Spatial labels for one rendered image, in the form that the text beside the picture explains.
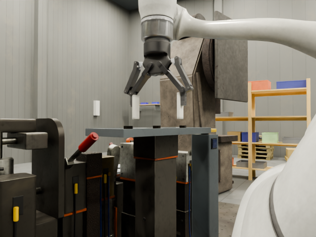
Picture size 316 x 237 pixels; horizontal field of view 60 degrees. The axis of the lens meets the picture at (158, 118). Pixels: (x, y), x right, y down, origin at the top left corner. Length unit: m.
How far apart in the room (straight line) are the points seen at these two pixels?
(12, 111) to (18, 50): 1.82
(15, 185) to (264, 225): 0.41
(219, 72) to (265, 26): 3.29
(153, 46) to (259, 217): 0.54
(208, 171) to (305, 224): 0.70
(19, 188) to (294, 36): 0.71
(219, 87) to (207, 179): 3.17
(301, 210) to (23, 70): 9.11
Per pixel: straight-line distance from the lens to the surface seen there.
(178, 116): 0.71
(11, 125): 0.67
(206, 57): 4.08
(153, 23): 0.76
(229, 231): 1.35
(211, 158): 0.94
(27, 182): 0.56
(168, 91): 4.37
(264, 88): 6.09
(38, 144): 0.64
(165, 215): 0.77
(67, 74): 10.28
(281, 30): 0.80
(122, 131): 0.58
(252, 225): 0.34
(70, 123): 10.24
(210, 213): 0.98
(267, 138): 6.05
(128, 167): 0.94
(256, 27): 0.82
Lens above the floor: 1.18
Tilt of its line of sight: 1 degrees up
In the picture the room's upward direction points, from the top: straight up
